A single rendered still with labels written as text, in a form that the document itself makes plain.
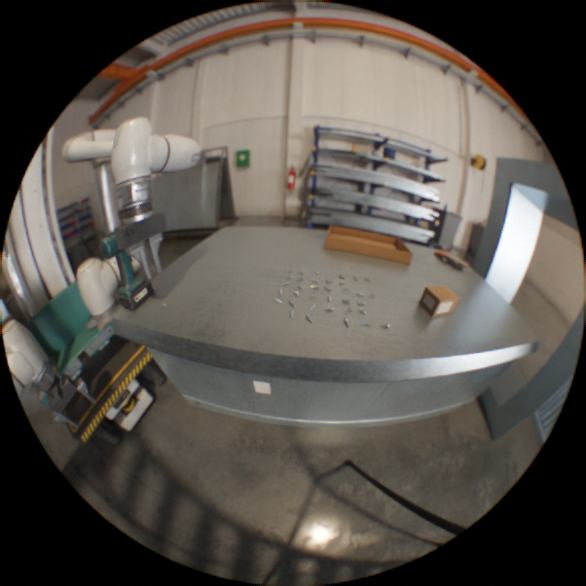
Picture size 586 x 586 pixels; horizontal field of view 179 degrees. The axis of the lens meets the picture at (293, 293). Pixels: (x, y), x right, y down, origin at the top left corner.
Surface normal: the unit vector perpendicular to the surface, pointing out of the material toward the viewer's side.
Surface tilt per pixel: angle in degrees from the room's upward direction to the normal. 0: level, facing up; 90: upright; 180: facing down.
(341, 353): 0
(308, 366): 67
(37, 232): 90
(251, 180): 90
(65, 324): 90
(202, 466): 0
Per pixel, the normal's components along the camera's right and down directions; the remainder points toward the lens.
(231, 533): 0.04, -0.83
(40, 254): 0.95, 0.20
